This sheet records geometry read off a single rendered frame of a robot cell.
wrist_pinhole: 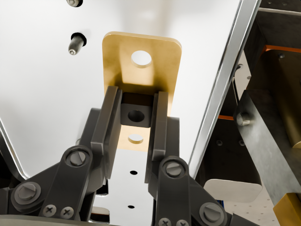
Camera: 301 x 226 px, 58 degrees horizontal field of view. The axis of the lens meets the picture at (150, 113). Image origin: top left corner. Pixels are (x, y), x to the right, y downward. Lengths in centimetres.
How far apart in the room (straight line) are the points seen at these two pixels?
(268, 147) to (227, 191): 16
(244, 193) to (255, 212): 72
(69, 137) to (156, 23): 15
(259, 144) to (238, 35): 9
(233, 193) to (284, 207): 17
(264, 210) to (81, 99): 92
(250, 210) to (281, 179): 86
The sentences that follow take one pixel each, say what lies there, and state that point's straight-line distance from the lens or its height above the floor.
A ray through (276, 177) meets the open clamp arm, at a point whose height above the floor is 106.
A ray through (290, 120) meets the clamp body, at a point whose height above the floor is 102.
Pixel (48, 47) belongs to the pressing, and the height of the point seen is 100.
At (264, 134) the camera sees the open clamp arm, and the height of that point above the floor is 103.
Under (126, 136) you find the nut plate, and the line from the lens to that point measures 17.
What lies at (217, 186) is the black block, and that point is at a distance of 36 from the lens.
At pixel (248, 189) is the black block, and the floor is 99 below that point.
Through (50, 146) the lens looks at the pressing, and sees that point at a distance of 31.
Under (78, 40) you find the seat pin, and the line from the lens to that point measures 20.
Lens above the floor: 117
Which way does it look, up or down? 45 degrees down
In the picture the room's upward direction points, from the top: 173 degrees counter-clockwise
